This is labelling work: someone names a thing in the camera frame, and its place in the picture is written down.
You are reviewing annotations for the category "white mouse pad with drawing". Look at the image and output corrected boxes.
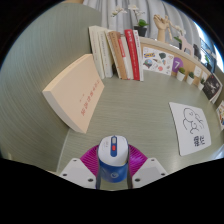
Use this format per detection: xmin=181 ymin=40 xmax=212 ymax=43
xmin=168 ymin=101 xmax=212 ymax=157

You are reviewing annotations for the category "cream book with red text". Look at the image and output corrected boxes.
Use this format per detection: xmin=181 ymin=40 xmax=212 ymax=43
xmin=41 ymin=53 xmax=106 ymax=135

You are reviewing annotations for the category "red-spined book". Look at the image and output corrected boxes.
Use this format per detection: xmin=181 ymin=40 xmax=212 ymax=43
xmin=123 ymin=28 xmax=142 ymax=82

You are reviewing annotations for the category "white orchid in black pot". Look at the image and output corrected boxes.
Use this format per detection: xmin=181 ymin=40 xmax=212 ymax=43
xmin=110 ymin=4 xmax=150 ymax=38

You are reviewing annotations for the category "photo-covered magazine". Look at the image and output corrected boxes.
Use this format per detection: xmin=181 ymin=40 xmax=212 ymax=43
xmin=132 ymin=29 xmax=145 ymax=82

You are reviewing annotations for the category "thick white book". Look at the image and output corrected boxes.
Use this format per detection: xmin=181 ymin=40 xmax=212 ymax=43
xmin=88 ymin=25 xmax=115 ymax=80

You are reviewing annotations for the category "blue and white computer mouse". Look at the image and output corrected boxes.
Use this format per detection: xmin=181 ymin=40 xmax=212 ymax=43
xmin=97 ymin=134 xmax=130 ymax=184

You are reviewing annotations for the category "wooden hand model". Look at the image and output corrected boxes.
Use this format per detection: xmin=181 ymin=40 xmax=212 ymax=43
xmin=152 ymin=13 xmax=171 ymax=44

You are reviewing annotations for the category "light wood ledge shelf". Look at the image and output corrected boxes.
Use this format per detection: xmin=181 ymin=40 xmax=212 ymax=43
xmin=139 ymin=35 xmax=218 ymax=88

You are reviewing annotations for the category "round purple number sign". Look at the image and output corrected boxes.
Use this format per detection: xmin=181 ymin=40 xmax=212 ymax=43
xmin=170 ymin=56 xmax=185 ymax=74

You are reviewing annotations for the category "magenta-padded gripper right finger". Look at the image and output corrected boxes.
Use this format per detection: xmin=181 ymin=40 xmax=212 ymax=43
xmin=127 ymin=144 xmax=169 ymax=190

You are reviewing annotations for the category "pink wooden horse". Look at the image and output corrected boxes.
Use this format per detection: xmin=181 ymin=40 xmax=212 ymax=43
xmin=179 ymin=34 xmax=196 ymax=56

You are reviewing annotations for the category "small plant in white pot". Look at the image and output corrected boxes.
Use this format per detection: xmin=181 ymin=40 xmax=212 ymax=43
xmin=175 ymin=67 xmax=187 ymax=82
xmin=197 ymin=77 xmax=206 ymax=92
xmin=185 ymin=71 xmax=196 ymax=86

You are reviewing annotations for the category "white illustrated sticker card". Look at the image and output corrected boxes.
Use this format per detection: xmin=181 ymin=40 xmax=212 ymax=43
xmin=142 ymin=46 xmax=175 ymax=76

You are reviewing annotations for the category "green desk partition panel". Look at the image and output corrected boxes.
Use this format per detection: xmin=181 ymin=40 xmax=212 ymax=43
xmin=0 ymin=3 xmax=103 ymax=173

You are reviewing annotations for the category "black-covered book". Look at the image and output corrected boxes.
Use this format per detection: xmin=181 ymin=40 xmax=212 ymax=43
xmin=201 ymin=73 xmax=223 ymax=103

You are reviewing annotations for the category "grey curtain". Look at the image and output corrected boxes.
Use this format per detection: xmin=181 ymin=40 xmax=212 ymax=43
xmin=81 ymin=0 xmax=201 ymax=43

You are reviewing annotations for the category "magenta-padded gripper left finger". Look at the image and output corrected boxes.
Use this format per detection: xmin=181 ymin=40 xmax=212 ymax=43
xmin=58 ymin=144 xmax=101 ymax=190

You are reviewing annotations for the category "brown-spined book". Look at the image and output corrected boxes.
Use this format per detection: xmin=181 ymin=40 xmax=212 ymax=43
xmin=105 ymin=30 xmax=130 ymax=81

